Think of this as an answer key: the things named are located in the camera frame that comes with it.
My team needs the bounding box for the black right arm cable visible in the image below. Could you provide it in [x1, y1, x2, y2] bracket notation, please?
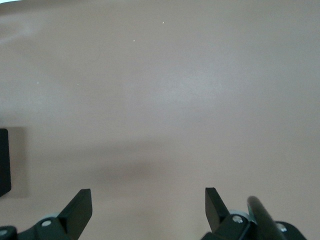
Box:
[246, 195, 287, 240]

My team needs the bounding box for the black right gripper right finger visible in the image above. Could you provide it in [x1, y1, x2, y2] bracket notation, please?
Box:
[199, 187, 305, 240]

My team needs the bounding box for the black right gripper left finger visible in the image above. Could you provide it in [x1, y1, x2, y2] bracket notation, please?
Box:
[0, 188, 93, 240]

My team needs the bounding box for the black plastic box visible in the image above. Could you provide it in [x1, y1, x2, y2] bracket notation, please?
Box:
[0, 128, 12, 198]

